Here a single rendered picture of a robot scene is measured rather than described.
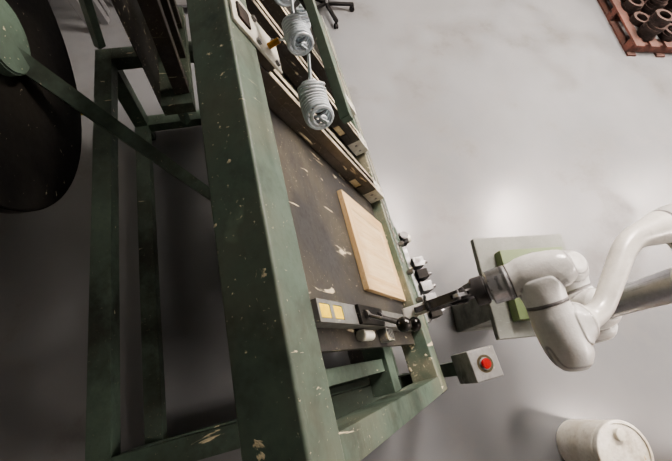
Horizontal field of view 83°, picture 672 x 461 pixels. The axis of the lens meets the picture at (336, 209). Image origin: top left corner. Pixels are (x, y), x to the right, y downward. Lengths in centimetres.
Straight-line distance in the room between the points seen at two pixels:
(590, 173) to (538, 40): 157
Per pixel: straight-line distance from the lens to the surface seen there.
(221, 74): 80
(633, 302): 171
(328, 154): 138
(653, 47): 520
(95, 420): 188
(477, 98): 379
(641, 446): 281
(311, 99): 82
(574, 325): 109
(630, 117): 452
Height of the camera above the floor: 251
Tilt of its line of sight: 63 degrees down
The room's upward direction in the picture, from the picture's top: 12 degrees clockwise
